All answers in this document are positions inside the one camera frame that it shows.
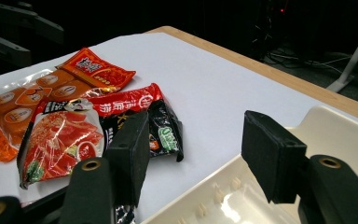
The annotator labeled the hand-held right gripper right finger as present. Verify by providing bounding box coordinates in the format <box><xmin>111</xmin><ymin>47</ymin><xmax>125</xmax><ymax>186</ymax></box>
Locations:
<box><xmin>241</xmin><ymin>110</ymin><xmax>309</xmax><ymax>204</ymax></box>

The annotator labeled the red white-lettered packet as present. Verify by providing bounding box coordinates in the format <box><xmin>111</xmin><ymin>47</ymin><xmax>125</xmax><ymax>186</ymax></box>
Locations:
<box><xmin>87</xmin><ymin>82</ymin><xmax>164</xmax><ymax>118</ymax></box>

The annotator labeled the white table mat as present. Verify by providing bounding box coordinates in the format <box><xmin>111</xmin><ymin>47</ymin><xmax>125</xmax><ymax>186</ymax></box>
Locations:
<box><xmin>0</xmin><ymin>32</ymin><xmax>358</xmax><ymax>223</ymax></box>

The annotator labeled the black green-label packet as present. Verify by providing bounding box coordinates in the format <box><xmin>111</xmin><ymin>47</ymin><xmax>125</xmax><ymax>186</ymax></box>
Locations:
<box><xmin>101</xmin><ymin>99</ymin><xmax>185</xmax><ymax>163</ymax></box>

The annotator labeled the white metal stand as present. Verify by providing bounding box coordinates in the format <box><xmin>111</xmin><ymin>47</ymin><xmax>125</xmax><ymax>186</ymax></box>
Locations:
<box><xmin>325</xmin><ymin>18</ymin><xmax>358</xmax><ymax>93</ymax></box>

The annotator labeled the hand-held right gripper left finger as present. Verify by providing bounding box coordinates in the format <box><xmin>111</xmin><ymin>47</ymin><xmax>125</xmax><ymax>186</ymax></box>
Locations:
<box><xmin>103</xmin><ymin>110</ymin><xmax>151</xmax><ymax>208</ymax></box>

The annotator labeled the tangle of black floor cables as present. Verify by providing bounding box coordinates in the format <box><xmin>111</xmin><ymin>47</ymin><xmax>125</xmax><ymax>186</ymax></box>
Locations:
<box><xmin>251</xmin><ymin>43</ymin><xmax>353</xmax><ymax>77</ymax></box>

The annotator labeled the large orange clear seasoning packet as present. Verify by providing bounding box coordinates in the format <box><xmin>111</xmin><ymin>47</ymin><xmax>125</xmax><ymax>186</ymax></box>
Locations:
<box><xmin>0</xmin><ymin>47</ymin><xmax>137</xmax><ymax>163</ymax></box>

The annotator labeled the black metal stand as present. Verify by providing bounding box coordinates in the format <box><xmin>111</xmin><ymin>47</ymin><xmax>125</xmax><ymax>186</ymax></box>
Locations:
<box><xmin>0</xmin><ymin>1</ymin><xmax>65</xmax><ymax>67</ymax></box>

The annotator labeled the cream plastic basket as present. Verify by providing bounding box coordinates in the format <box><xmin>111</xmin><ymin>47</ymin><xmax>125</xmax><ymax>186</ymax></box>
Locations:
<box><xmin>141</xmin><ymin>105</ymin><xmax>358</xmax><ymax>224</ymax></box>

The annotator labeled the red meat picture packet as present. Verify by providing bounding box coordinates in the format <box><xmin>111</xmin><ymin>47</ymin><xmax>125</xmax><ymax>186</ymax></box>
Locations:
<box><xmin>17</xmin><ymin>98</ymin><xmax>105</xmax><ymax>190</ymax></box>

